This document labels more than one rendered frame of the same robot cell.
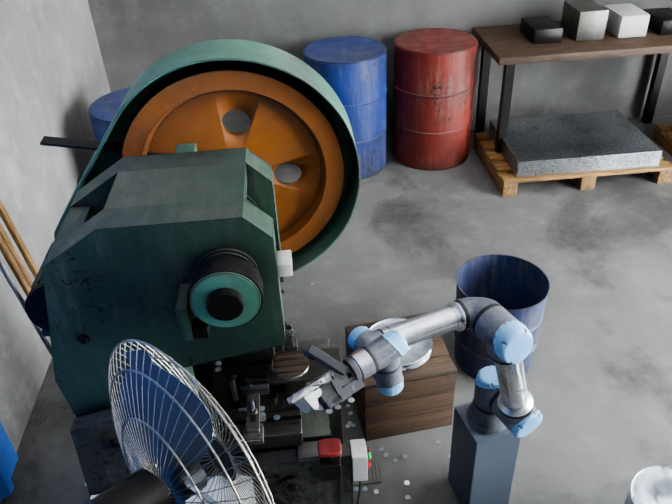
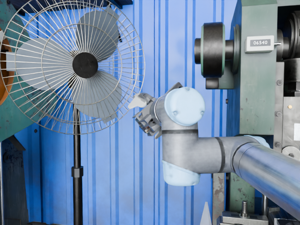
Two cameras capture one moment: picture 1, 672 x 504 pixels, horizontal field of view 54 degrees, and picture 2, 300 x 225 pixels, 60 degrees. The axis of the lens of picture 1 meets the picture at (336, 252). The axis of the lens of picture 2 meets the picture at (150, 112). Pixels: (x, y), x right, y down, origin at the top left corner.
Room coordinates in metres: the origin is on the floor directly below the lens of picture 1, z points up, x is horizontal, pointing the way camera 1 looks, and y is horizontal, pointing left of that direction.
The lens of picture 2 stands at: (1.36, -0.65, 1.17)
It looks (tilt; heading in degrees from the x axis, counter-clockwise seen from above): 3 degrees down; 106
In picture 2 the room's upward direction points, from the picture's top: straight up
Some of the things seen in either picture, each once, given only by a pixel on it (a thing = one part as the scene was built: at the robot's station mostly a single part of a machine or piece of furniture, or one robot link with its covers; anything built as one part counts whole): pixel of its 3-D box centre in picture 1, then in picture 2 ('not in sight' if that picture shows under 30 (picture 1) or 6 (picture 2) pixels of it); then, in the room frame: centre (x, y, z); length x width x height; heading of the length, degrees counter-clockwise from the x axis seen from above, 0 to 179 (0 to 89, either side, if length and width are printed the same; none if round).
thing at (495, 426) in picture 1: (488, 408); not in sight; (1.60, -0.52, 0.50); 0.15 x 0.15 x 0.10
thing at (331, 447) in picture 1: (329, 454); not in sight; (1.26, 0.05, 0.72); 0.07 x 0.06 x 0.08; 93
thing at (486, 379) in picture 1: (493, 387); not in sight; (1.59, -0.53, 0.62); 0.13 x 0.12 x 0.14; 25
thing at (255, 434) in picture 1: (252, 412); (241, 215); (1.41, 0.29, 0.76); 0.17 x 0.06 x 0.10; 3
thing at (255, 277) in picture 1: (220, 292); (220, 56); (1.33, 0.30, 1.31); 0.22 x 0.12 x 0.22; 93
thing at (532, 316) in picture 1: (497, 319); not in sight; (2.36, -0.76, 0.24); 0.42 x 0.42 x 0.48
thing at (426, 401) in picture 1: (398, 375); not in sight; (2.10, -0.25, 0.18); 0.40 x 0.38 x 0.35; 100
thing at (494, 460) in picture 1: (482, 456); not in sight; (1.60, -0.52, 0.23); 0.18 x 0.18 x 0.45; 16
